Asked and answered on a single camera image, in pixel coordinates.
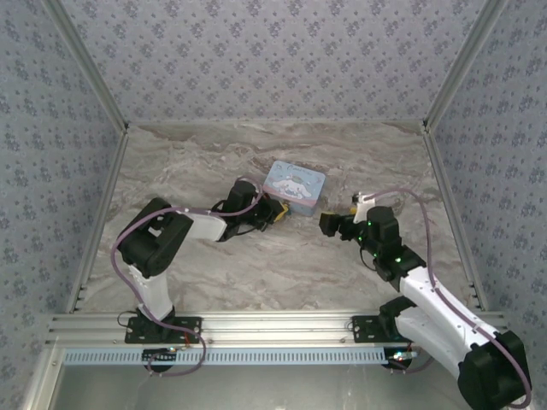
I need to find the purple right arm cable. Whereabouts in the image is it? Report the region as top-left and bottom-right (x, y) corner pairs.
(370, 187), (534, 407)

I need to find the aluminium corner post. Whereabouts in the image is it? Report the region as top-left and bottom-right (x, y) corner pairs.
(42, 0), (131, 132)
(421, 0), (512, 132)

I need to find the white slotted cable duct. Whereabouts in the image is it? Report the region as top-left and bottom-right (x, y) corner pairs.
(61, 347), (414, 367)

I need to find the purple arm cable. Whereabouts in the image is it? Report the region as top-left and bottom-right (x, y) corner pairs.
(110, 175), (263, 378)
(370, 187), (534, 407)

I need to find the aluminium side rail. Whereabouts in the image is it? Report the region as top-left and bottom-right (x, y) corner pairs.
(421, 126), (491, 311)
(64, 127), (132, 315)

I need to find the light blue cartoon tin box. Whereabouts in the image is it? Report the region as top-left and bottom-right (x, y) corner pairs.
(261, 159), (328, 220)

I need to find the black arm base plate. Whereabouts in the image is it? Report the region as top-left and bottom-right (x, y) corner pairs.
(124, 315), (203, 345)
(350, 314), (414, 343)

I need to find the small controller board with lights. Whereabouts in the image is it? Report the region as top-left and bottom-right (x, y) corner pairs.
(142, 347), (179, 373)
(385, 348), (419, 371)

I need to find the wide aluminium mounting rail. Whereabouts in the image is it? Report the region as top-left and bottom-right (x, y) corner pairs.
(45, 310), (506, 348)

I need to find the grey metal tray panel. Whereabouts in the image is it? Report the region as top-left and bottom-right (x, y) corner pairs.
(21, 346), (467, 410)

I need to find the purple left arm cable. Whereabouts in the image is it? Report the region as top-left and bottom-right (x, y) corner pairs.
(110, 175), (263, 378)

